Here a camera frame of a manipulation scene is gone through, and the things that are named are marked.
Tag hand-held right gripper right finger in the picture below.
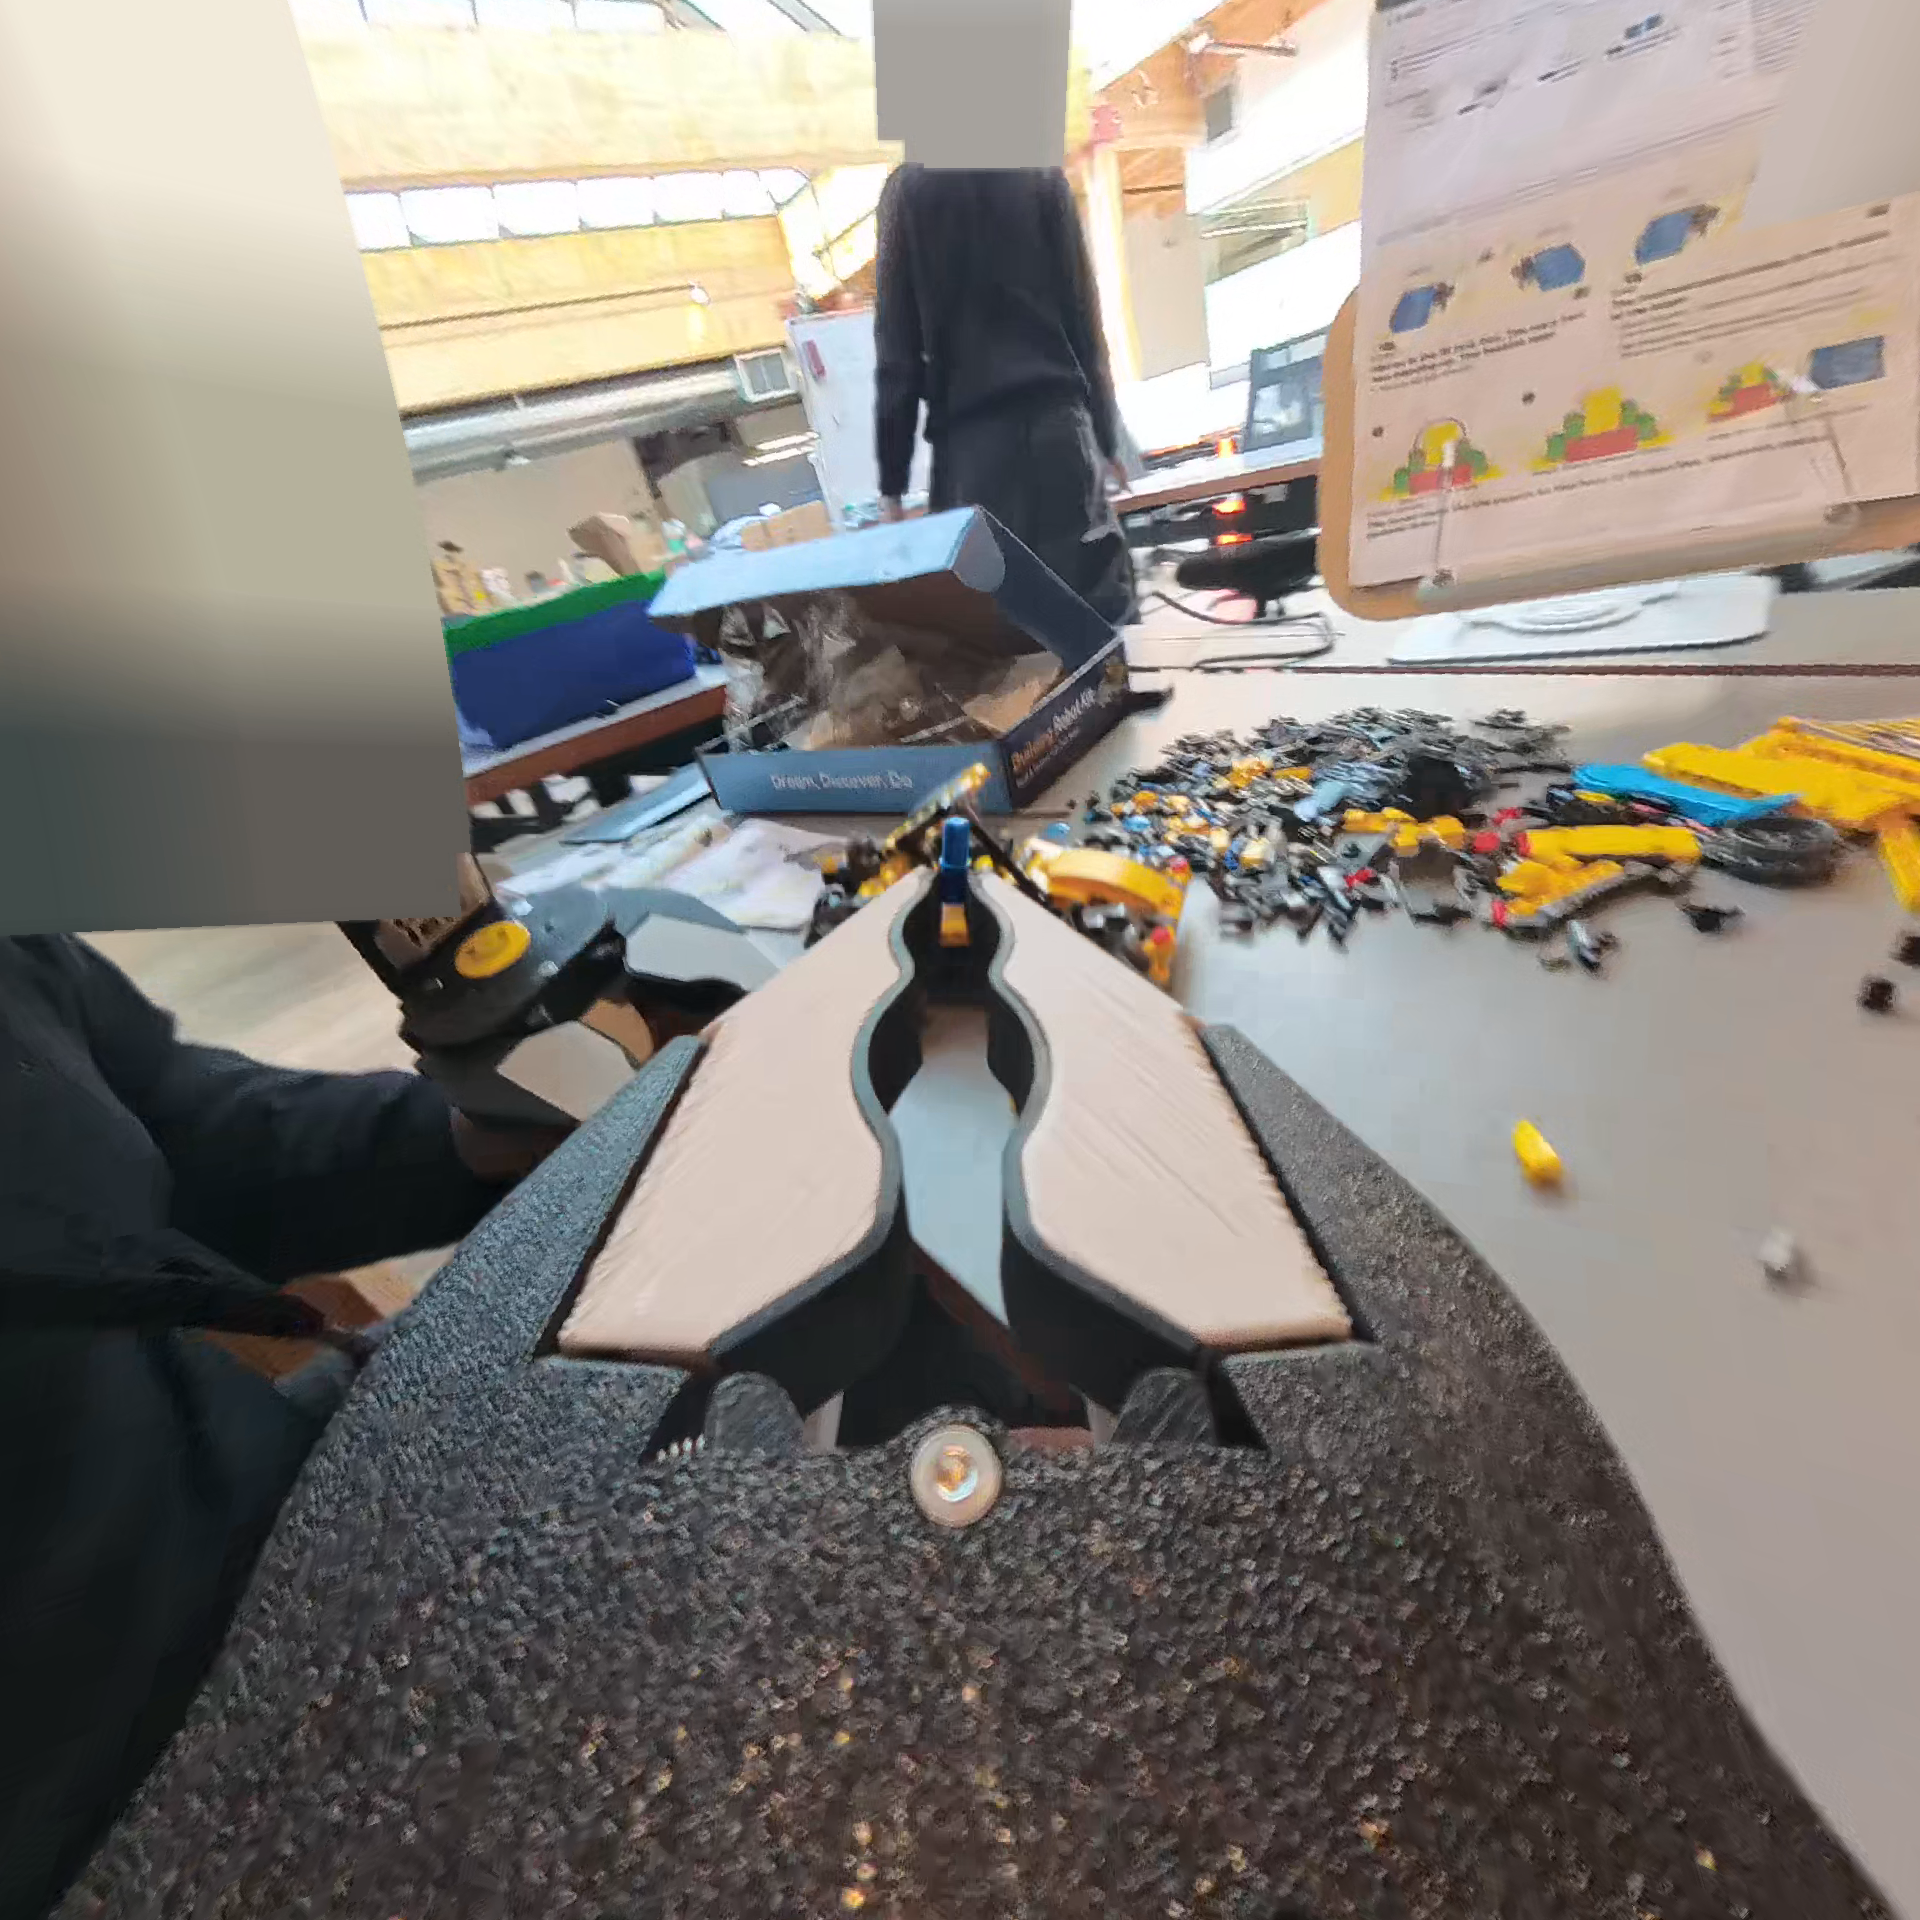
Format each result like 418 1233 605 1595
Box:
978 872 1355 1355

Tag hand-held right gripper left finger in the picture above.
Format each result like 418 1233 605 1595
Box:
556 872 924 1367

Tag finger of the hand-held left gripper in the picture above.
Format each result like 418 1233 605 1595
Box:
609 884 785 993
421 997 650 1128

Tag yellow toy block vehicle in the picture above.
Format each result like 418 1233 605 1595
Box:
809 762 1193 993

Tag pile of small dark pieces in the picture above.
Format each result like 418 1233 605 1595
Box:
1076 705 1847 969

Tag person's left forearm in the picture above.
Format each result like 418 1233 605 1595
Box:
0 933 519 1307

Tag neighbouring desk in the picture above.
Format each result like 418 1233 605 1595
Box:
463 674 735 818

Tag grey desk with wooden edge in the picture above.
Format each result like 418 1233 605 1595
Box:
487 615 1920 1920

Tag instruction booklet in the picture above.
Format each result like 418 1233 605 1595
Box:
497 817 842 935

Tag blue cardboard box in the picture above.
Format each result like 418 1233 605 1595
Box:
650 506 1135 818

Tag blue and green storage bins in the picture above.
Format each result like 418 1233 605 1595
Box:
445 573 703 752

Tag clear plastic bags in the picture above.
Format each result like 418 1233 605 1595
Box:
720 591 1052 752

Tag whiteboard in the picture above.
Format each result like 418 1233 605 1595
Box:
786 307 883 520

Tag person's torso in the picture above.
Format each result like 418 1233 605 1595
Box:
0 930 393 1920

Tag blue curved piece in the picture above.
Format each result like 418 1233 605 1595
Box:
1572 762 1795 831

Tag group of yellow beams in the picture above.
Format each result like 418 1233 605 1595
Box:
1641 717 1920 913

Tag wooden board with instruction sheet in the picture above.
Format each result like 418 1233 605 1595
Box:
1316 0 1920 621

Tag black cable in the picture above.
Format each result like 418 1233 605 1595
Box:
1125 587 1337 672

